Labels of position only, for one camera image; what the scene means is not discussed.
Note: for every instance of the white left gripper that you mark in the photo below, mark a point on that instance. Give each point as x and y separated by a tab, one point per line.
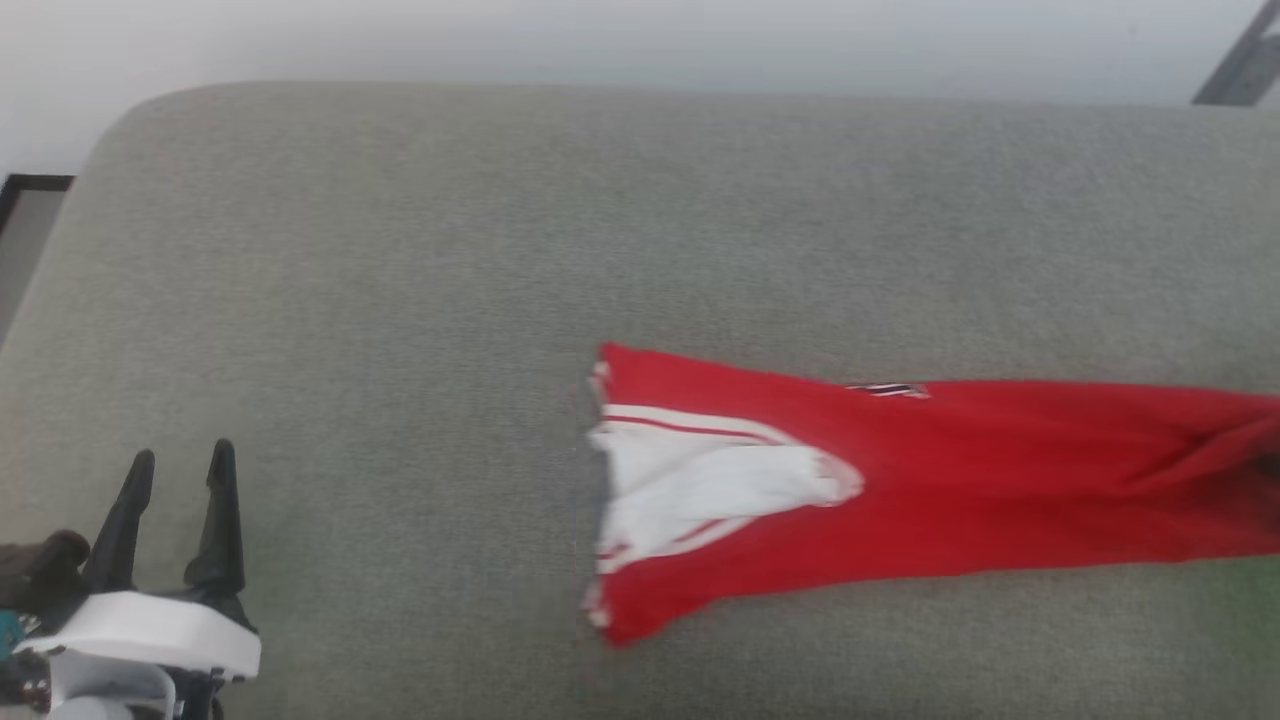
150	628

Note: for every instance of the red and white basketball jersey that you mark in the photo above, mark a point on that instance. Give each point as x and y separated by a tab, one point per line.
900	480

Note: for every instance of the grey slanted bar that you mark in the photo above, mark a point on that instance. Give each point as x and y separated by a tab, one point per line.
1240	65

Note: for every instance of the dark left wrist camera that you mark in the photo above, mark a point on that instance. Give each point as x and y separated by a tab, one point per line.
40	575

